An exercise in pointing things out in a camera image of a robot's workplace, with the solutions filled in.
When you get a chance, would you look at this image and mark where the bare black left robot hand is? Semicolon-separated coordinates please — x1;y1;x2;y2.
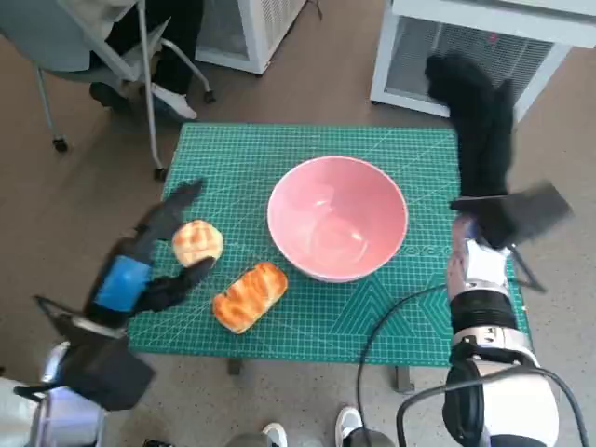
83;178;219;328

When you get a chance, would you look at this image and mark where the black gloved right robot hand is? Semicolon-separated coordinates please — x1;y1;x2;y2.
425;52;517;197

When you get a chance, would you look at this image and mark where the round toy bread bun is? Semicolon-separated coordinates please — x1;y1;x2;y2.
170;219;224;269

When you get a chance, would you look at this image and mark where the toy bread loaf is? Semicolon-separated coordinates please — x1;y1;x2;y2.
212;260;289;335

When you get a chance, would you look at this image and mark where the pink bowl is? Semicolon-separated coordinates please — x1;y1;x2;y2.
266;156;411;284

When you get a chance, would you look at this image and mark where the large white mesh cabinet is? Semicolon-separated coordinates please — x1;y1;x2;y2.
370;0;596;123

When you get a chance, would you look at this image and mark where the white cloth cover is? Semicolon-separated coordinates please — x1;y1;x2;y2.
0;374;38;447

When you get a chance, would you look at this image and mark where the green cutting mat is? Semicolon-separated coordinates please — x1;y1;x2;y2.
125;121;532;369

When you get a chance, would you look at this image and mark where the small white mesh cabinet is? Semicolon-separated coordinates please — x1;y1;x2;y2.
194;0;308;75

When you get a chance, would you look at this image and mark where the grey office chair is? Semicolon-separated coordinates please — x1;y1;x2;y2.
0;0;218;183

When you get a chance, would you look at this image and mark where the standing person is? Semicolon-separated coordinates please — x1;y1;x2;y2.
227;404;387;447

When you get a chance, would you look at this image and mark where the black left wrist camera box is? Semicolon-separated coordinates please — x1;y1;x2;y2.
13;295;157;413

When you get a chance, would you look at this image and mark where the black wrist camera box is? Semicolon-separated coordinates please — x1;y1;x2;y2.
449;182;575;293
13;295;157;413

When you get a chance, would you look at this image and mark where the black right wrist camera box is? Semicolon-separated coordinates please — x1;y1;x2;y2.
449;182;575;293

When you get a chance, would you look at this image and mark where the grey table leg bracket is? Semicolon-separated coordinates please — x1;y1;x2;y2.
395;365;415;395

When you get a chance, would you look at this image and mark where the black looped right arm cable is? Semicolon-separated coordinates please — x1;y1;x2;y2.
395;367;590;447

